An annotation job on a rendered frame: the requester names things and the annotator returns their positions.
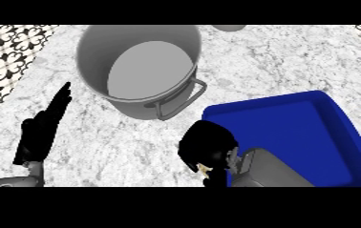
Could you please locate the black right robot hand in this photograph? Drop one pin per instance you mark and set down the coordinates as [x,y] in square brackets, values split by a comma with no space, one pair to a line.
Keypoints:
[206,144]

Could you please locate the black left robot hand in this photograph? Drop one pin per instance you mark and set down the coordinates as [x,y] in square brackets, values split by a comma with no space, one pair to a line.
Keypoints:
[42,133]

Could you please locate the cream cupcake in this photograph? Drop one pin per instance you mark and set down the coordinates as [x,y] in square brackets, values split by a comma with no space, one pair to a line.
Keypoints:
[205,169]

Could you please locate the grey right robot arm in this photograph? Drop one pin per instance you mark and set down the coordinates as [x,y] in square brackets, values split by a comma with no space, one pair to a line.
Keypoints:
[264,169]

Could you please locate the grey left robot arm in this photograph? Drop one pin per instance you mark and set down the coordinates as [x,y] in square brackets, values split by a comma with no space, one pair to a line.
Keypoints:
[26,176]

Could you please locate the blue tray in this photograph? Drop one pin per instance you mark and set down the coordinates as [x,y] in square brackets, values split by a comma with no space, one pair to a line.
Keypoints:
[292,133]

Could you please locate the grey metal pot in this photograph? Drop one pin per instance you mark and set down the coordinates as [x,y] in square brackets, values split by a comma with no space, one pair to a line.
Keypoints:
[141,69]

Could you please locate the grey round object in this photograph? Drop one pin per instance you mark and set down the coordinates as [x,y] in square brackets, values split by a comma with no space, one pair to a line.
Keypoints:
[230,27]

